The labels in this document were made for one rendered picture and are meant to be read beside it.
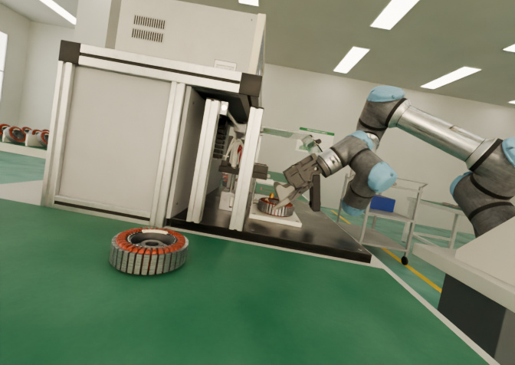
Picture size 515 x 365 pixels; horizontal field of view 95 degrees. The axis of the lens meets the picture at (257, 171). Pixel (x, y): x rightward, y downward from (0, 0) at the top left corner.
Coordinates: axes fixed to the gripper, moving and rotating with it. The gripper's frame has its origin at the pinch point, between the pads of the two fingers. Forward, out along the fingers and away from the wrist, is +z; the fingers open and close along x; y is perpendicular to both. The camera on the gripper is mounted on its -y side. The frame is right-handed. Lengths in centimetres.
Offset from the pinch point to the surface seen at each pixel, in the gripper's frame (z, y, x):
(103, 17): 80, 328, -297
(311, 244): -4.1, -8.3, 19.9
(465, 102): -510, -146, -531
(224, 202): 11.0, 9.5, 3.7
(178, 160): 10.5, 24.1, 20.9
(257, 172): -1.9, 11.8, 3.2
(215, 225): 12.2, 7.3, 19.2
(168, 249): 13.7, 10.6, 39.3
